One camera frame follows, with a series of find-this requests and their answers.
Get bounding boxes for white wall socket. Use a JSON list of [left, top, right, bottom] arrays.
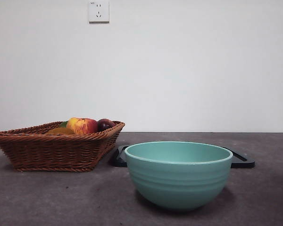
[[89, 0, 110, 24]]

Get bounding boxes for teal ribbed bowl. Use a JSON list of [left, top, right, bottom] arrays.
[[124, 140, 233, 211]]

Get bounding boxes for dark red plum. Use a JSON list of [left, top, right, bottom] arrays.
[[97, 118, 116, 132]]

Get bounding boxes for orange-brown kiwi fruit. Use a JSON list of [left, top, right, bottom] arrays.
[[46, 127, 75, 136]]

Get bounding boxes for red yellow apple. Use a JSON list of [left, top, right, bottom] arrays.
[[66, 117, 99, 135]]

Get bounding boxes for brown wicker basket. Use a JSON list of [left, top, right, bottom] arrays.
[[0, 121, 125, 172]]

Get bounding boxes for black rectangular tray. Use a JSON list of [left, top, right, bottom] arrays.
[[110, 145, 255, 169]]

